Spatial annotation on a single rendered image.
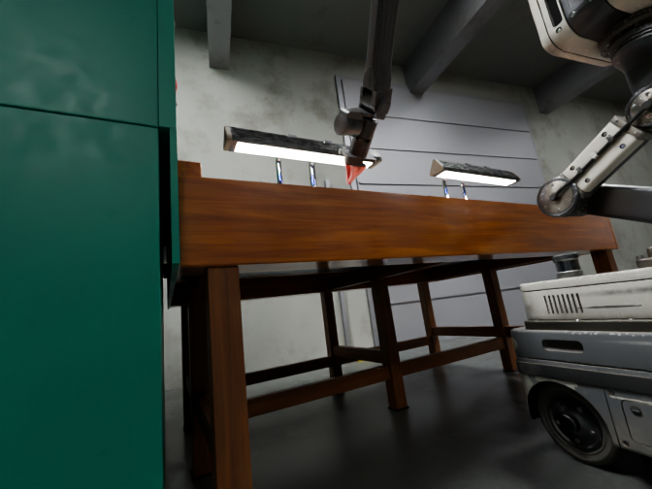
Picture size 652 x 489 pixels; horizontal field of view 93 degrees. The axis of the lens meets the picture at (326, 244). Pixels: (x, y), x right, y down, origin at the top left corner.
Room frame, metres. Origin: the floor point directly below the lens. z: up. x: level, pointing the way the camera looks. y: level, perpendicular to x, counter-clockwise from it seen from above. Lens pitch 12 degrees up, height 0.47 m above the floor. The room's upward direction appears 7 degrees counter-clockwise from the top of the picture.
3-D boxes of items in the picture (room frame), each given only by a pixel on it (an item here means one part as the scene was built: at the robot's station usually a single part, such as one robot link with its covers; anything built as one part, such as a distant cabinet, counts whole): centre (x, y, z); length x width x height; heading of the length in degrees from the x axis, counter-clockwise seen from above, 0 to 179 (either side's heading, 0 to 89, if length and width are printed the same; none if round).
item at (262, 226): (1.04, -0.49, 0.67); 1.81 x 0.12 x 0.19; 118
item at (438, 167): (1.53, -0.84, 1.08); 0.62 x 0.08 x 0.07; 118
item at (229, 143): (1.07, 0.02, 1.08); 0.62 x 0.08 x 0.07; 118
